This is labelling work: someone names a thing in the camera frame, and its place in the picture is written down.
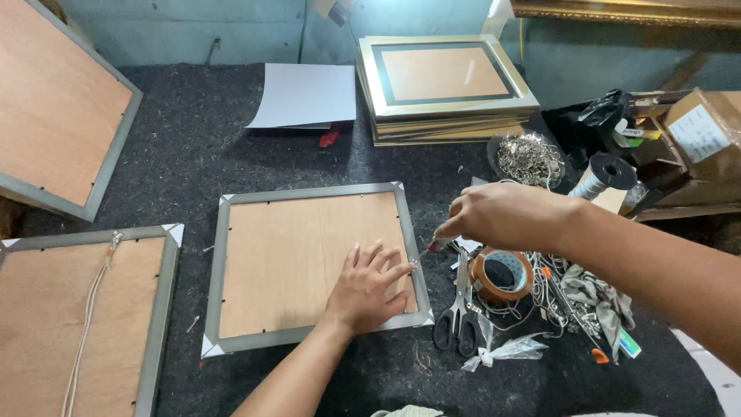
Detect person's left hand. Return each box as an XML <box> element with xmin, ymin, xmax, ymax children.
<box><xmin>324</xmin><ymin>239</ymin><xmax>416</xmax><ymax>337</ymax></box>

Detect person's right hand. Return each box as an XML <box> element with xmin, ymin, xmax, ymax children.
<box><xmin>434</xmin><ymin>182</ymin><xmax>580</xmax><ymax>253</ymax></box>

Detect red handled screwdriver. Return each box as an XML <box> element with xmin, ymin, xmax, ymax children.
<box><xmin>412</xmin><ymin>234</ymin><xmax>459</xmax><ymax>267</ymax></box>

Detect grey frame with corner protectors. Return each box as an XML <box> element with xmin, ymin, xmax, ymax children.
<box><xmin>200</xmin><ymin>181</ymin><xmax>435</xmax><ymax>359</ymax></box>

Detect brown packing tape roll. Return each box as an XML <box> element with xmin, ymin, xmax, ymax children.
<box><xmin>467</xmin><ymin>247</ymin><xmax>535</xmax><ymax>307</ymax></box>

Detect clear plastic bag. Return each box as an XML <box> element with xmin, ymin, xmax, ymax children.
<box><xmin>461</xmin><ymin>314</ymin><xmax>550</xmax><ymax>373</ymax></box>

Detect stack of gold frames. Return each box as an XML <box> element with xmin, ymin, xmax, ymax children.
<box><xmin>355</xmin><ymin>34</ymin><xmax>541</xmax><ymax>147</ymax></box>

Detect black plastic bag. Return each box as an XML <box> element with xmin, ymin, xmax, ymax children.
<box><xmin>541</xmin><ymin>88</ymin><xmax>633</xmax><ymax>170</ymax></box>

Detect grey cloth rag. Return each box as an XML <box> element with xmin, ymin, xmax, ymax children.
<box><xmin>558</xmin><ymin>263</ymin><xmax>636</xmax><ymax>364</ymax></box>

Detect white paper sheet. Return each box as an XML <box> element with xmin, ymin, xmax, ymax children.
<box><xmin>245</xmin><ymin>63</ymin><xmax>358</xmax><ymax>130</ymax></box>

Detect green and white packet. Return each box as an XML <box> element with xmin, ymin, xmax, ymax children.
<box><xmin>617</xmin><ymin>328</ymin><xmax>643</xmax><ymax>359</ymax></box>

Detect wooden shelf with clutter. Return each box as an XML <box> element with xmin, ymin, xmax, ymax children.
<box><xmin>619</xmin><ymin>89</ymin><xmax>741</xmax><ymax>222</ymax></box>

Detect cardboard box with white label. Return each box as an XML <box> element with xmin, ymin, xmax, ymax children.
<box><xmin>662</xmin><ymin>87</ymin><xmax>741</xmax><ymax>184</ymax></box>

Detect black handled scissors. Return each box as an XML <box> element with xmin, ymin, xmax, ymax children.
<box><xmin>432</xmin><ymin>251</ymin><xmax>482</xmax><ymax>358</ymax></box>

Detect pile of metal ring hangers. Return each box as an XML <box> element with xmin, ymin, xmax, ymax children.
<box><xmin>487</xmin><ymin>131</ymin><xmax>566</xmax><ymax>190</ymax></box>

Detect tangle of white cords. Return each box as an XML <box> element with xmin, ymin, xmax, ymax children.
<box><xmin>479</xmin><ymin>249</ymin><xmax>585</xmax><ymax>339</ymax></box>

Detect red handled tool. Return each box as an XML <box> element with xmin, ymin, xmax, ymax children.
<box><xmin>318</xmin><ymin>122</ymin><xmax>348</xmax><ymax>149</ymax></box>

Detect black spool of white cord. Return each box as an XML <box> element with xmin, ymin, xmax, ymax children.
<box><xmin>568</xmin><ymin>152</ymin><xmax>638</xmax><ymax>202</ymax></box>

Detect orange handled tool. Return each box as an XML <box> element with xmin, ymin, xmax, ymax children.
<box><xmin>541</xmin><ymin>266</ymin><xmax>610</xmax><ymax>365</ymax></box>

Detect ornate gold frame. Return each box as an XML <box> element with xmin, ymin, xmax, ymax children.
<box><xmin>509</xmin><ymin>0</ymin><xmax>741</xmax><ymax>30</ymax></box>

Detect white hanging cord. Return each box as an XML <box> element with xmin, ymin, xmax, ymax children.
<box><xmin>61</xmin><ymin>231</ymin><xmax>124</xmax><ymax>417</ymax></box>

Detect large grey frame wooden back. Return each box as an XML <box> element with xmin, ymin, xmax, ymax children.
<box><xmin>0</xmin><ymin>0</ymin><xmax>144</xmax><ymax>223</ymax></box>

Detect grey frame with hanging cord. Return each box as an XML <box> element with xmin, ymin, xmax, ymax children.
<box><xmin>0</xmin><ymin>224</ymin><xmax>185</xmax><ymax>417</ymax></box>

